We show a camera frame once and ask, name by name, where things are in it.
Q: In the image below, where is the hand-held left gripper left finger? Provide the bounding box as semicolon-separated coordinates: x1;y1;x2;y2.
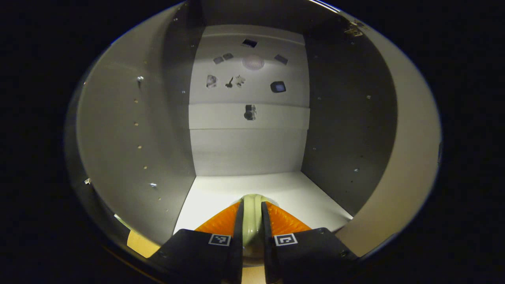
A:
152;201;244;284

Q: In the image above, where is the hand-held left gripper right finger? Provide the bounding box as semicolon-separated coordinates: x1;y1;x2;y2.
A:
260;201;358;284

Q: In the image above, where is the pale green bottle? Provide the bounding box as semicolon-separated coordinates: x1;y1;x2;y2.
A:
241;193;277;259

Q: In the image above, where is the dark grey cabinet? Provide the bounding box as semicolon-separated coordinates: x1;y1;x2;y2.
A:
65;0;398;262

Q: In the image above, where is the metal door hinge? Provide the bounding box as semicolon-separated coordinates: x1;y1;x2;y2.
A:
344;21;366;38

